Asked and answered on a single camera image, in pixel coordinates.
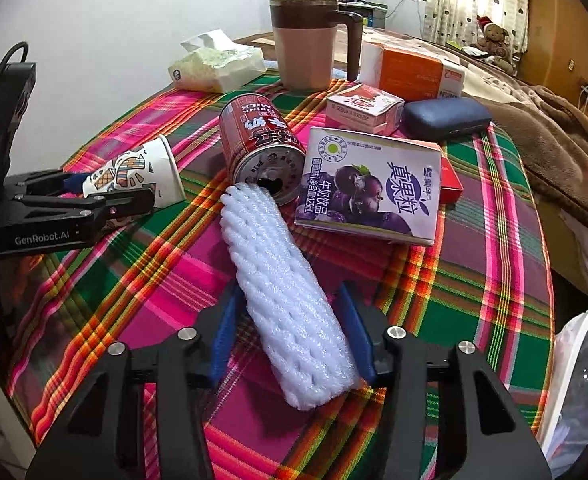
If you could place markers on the brown blanket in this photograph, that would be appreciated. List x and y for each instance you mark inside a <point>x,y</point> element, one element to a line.
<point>564,160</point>

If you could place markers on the red drink can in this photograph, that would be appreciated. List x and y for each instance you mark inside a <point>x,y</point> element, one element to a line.
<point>254,135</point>

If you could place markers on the white trash bin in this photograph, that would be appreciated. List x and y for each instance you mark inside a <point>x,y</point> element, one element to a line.
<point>574,340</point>

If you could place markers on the white foam net sleeve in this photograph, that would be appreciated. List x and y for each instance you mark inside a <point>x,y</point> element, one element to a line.
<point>284,300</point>

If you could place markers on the tissue pack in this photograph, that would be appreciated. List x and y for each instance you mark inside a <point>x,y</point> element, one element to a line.
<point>213,67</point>

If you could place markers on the purple milk drink carton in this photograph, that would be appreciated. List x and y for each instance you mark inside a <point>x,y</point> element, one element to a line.
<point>364,185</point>

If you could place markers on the dark blue case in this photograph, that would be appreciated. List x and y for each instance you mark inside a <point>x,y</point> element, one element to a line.
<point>444,117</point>

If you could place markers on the orange and white box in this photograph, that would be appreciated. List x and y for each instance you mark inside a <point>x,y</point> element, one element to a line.
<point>409,75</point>

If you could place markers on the red flat box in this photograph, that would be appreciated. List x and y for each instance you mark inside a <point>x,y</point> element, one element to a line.
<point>451,182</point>

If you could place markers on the small pink carton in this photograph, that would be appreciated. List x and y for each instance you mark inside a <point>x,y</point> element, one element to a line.
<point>364,107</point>

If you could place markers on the plaid tablecloth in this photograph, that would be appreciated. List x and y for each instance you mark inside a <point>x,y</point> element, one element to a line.
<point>173,270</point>

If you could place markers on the patterned paper cup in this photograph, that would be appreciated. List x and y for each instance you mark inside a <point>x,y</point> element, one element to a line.
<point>143,170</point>

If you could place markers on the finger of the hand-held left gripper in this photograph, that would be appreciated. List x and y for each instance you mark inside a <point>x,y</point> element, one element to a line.
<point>38,182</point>
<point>73,205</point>

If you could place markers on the wooden wardrobe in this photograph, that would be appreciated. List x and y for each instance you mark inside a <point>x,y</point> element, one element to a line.
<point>554,20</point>

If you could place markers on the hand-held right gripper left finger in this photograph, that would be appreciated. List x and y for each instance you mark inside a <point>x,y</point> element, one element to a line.
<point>223,330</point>

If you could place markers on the cluttered desk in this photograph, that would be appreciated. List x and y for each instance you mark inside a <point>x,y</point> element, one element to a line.
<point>369,10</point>

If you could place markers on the brown teddy bear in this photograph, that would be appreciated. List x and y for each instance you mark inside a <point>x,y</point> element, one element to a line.
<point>496,37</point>

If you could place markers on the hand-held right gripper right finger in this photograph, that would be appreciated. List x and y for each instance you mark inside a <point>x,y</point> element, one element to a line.
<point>356,330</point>

